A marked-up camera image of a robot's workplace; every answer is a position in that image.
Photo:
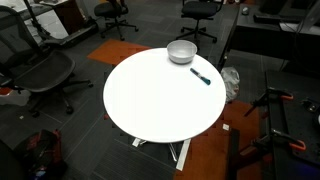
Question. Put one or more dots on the brown wooden cabinet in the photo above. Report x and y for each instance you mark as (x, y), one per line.
(70, 15)

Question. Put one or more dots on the white plastic bag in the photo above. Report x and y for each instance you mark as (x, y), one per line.
(230, 81)

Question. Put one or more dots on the grey computer mouse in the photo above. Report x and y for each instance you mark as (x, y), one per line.
(245, 10)

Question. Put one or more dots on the black work table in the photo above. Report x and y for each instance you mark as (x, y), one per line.
(293, 123)

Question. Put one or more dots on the white plastic object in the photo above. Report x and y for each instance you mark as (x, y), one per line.
(15, 98)

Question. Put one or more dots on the black office desk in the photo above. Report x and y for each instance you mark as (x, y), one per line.
(253, 36)

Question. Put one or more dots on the small white paper scrap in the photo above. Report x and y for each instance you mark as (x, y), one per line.
(226, 127)

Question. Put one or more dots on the metal table base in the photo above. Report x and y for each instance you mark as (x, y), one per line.
(183, 155)

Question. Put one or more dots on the teal marker pen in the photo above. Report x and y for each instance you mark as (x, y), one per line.
(200, 77)

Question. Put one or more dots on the black keyboard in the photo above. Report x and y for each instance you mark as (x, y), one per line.
(266, 18)

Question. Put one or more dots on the small black device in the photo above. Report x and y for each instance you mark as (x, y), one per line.
(310, 106)

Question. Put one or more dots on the black floor stand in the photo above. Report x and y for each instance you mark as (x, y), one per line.
(70, 36)

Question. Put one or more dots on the grey metal bowl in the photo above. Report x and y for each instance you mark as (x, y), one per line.
(181, 50)

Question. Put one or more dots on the white desk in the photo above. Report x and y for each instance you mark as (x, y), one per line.
(50, 23)

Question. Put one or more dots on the black upright post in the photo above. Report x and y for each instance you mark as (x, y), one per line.
(233, 153)

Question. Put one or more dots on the red and black bag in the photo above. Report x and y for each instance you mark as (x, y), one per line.
(43, 150)

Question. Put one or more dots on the black mesh office chair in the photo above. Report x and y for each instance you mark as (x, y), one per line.
(43, 71)

